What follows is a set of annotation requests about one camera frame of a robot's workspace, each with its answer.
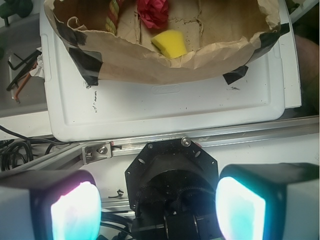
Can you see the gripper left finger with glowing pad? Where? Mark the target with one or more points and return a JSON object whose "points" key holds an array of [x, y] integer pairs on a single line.
{"points": [[49, 205]]}

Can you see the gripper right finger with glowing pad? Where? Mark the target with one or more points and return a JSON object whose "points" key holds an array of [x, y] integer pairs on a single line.
{"points": [[279, 201]]}

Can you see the red paper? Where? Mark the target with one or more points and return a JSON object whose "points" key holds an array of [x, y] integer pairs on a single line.
{"points": [[153, 13]]}

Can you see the orange hex key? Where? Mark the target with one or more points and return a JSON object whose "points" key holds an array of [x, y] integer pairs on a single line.
{"points": [[25, 78]]}

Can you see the black hex keys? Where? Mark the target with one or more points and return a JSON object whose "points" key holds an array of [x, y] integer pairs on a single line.
{"points": [[25, 66]]}

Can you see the brown paper bag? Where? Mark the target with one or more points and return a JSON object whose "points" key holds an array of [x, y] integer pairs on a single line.
{"points": [[221, 36]]}

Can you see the yellow sponge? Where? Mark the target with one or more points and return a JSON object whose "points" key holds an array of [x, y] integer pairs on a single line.
{"points": [[171, 43]]}

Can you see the green plush toy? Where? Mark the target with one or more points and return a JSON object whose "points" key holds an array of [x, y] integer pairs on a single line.
{"points": [[22, 8]]}

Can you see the aluminium extrusion rail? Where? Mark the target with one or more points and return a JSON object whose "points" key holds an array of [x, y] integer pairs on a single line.
{"points": [[284, 140]]}

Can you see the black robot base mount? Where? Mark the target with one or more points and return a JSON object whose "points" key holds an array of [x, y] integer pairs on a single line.
{"points": [[171, 187]]}

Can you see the multicoloured rope toy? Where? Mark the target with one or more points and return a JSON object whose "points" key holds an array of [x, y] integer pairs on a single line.
{"points": [[113, 16]]}

